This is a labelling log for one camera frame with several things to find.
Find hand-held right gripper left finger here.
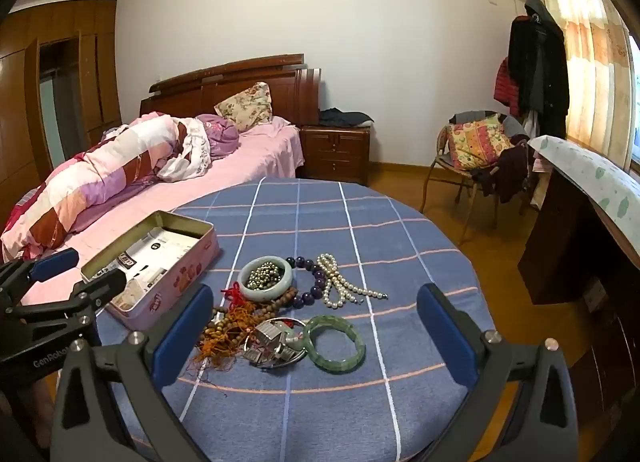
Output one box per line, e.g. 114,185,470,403
50,284,216,462

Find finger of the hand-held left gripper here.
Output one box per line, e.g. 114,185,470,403
15,269,128,330
0,248,80,310

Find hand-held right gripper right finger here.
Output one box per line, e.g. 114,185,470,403
416,283,581,462

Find wooden bead necklace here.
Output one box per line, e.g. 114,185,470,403
196,287,301,374

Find pink tin box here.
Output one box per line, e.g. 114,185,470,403
80,209,221,332

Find red knotted tassel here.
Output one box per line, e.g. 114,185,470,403
221,282,251,309

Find silver bangle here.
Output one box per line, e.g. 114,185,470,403
243,317,308,371

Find green jade bangle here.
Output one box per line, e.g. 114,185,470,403
302,314,367,373

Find silver foil jewellery piece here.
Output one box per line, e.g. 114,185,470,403
245,320,296,364

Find pale jade bangle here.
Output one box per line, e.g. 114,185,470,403
237,256,294,299

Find pink patchwork quilt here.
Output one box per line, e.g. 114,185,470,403
0,112,201,263

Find grey pearl bead strand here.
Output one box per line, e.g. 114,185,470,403
247,262,284,289

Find dark wooden desk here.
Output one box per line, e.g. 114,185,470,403
517,142,640,423

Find white floral cloth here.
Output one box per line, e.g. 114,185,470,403
157,129,212,181

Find blue plaid tablecloth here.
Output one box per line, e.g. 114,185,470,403
55,177,497,462

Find wooden chair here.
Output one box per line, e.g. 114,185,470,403
420,111,532,243

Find dark clothes on chair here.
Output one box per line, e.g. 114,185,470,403
470,142,532,204

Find purple floral quilt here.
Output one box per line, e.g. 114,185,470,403
195,113,242,163

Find colourful patchwork cushion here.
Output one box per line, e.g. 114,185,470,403
446,114,513,172

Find wooden wardrobe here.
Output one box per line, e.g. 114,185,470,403
0,0,123,223

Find bed with pink sheet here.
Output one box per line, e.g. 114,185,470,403
0,117,306,308

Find white green patterned cover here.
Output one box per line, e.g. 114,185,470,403
527,136,640,263

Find wooden nightstand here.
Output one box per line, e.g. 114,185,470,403
299,123,372,187

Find floral pillow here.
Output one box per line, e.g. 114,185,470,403
214,82,274,133

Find dark folded clothes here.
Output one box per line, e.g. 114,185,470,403
319,108,375,128

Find red hanging garment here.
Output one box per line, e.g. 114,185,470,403
494,56,522,116

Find wooden headboard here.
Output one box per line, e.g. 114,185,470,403
139,53,322,127

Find black hanging coat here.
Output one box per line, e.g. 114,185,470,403
507,0,571,140

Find patterned curtain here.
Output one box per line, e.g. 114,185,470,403
515,0,635,173

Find white pearl necklace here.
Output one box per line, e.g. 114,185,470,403
316,253,390,308

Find purple bead bracelet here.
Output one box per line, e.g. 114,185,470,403
285,254,329,309

